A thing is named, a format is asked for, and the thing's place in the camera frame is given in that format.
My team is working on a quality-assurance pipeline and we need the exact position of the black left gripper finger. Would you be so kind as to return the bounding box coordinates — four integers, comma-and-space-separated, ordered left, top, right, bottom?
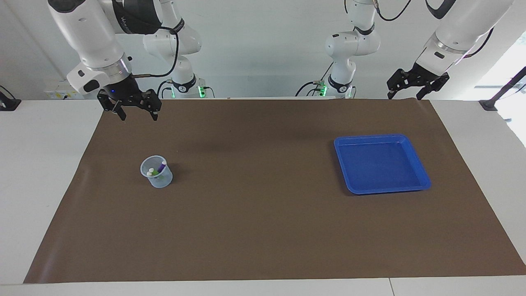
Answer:
416, 75, 450, 101
387, 70, 411, 99

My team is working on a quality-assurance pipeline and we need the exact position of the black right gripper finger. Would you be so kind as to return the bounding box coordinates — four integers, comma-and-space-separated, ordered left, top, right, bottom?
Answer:
140, 91, 162, 121
97, 92, 126, 121

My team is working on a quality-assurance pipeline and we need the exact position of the black clamp with rod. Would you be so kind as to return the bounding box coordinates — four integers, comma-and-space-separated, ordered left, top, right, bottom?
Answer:
479, 66, 526, 111

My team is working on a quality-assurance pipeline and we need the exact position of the translucent plastic cup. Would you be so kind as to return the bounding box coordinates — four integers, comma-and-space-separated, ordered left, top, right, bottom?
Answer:
140, 155, 173, 189

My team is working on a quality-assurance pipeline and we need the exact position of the blue plastic tray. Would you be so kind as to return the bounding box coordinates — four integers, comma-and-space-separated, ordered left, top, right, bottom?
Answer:
334, 134, 431, 195

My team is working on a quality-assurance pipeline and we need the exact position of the small black table clamp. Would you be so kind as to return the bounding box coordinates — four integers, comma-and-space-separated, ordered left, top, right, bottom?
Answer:
0, 85, 22, 111

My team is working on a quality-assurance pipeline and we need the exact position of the brown table mat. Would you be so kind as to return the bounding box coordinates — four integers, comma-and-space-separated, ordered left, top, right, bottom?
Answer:
23, 98, 526, 284

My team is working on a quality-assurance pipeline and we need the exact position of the white wall outlet box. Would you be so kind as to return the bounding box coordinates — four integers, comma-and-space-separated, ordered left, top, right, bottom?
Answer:
44, 79, 92, 100

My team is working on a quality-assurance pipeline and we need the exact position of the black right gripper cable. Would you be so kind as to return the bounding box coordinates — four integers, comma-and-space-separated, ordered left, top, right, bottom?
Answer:
131, 27, 180, 79

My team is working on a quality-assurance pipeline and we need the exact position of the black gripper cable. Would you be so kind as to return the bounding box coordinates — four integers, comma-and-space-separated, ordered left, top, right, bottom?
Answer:
344, 0, 494, 58
131, 27, 180, 79

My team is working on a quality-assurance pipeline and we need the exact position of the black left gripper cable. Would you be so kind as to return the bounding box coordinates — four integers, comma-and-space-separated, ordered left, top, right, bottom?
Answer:
344, 0, 494, 58

